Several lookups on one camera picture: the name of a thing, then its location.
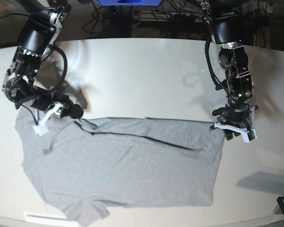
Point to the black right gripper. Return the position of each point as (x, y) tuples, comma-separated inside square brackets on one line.
[(47, 102)]

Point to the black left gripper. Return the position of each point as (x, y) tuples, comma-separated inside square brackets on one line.
[(236, 116)]

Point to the grey T-shirt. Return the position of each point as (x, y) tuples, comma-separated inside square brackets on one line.
[(82, 167)]

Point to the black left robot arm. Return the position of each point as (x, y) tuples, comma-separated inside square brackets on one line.
[(223, 21)]

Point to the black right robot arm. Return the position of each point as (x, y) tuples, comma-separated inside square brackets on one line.
[(38, 36)]

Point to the white paper strip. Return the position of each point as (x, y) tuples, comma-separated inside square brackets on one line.
[(30, 217)]

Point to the black power strip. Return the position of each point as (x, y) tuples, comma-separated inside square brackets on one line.
[(186, 17)]

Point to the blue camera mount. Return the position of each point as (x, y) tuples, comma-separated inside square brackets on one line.
[(129, 2)]

